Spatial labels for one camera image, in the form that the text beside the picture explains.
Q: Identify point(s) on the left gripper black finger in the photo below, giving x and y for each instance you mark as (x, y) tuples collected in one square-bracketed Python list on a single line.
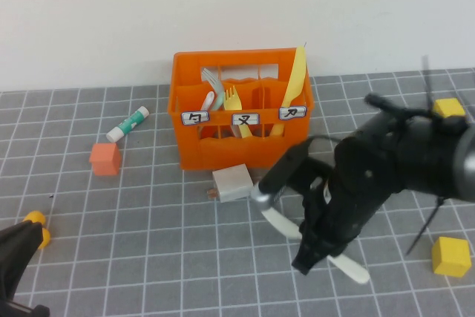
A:
[(15, 250)]

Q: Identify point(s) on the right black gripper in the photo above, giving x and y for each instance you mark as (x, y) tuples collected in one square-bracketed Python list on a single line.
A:
[(334, 205)]

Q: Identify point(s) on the white plastic knife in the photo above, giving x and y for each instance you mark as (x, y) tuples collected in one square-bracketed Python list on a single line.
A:
[(352, 270)]

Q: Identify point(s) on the yellow plastic fork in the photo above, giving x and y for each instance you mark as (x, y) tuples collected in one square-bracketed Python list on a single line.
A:
[(234, 103)]

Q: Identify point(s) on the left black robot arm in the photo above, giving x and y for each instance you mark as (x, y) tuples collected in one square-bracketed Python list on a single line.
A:
[(22, 311)]

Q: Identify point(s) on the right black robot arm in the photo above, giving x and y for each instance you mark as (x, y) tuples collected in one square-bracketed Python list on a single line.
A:
[(426, 161)]

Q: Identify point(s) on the orange plastic cutlery holder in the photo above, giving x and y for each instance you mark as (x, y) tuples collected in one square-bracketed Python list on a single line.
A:
[(222, 153)]

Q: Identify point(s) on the yellow rubber duck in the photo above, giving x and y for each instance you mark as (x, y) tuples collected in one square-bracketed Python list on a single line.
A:
[(37, 217)]

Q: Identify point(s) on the white charger plug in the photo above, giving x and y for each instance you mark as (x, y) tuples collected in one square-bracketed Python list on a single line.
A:
[(232, 183)]

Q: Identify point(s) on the black zip tie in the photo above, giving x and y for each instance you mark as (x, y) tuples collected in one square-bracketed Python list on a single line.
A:
[(429, 87), (423, 228)]

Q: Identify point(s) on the orange foam block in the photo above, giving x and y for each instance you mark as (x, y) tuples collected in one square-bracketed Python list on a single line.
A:
[(105, 159)]

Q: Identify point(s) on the grey grid table mat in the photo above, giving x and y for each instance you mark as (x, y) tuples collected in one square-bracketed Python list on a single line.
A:
[(148, 276)]

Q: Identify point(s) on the yellow foam cube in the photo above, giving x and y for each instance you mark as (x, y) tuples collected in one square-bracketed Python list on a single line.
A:
[(450, 257), (449, 108)]

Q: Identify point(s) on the paper label reading knife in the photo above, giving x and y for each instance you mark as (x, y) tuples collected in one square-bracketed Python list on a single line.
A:
[(292, 113)]

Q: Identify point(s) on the paper label reading fork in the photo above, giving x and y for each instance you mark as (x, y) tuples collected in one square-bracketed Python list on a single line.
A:
[(245, 119)]

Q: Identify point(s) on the white green glue stick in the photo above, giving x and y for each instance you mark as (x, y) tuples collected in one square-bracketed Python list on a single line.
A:
[(128, 124)]

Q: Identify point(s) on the yellow plastic knife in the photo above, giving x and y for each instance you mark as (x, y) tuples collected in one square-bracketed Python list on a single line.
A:
[(295, 75)]

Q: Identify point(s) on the mint green plastic spoon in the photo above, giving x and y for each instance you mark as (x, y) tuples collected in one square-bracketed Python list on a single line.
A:
[(219, 101)]

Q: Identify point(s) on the paper label reading spoon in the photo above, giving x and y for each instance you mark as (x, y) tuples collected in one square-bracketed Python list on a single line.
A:
[(194, 117)]

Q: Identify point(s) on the white plastic spoon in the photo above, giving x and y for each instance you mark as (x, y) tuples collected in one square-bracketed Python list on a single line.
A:
[(208, 102)]

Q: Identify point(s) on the pale grey plastic fork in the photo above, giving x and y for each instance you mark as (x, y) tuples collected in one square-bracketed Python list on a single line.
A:
[(217, 85)]

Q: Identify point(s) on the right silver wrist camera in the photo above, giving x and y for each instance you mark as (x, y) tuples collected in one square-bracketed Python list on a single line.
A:
[(287, 163)]

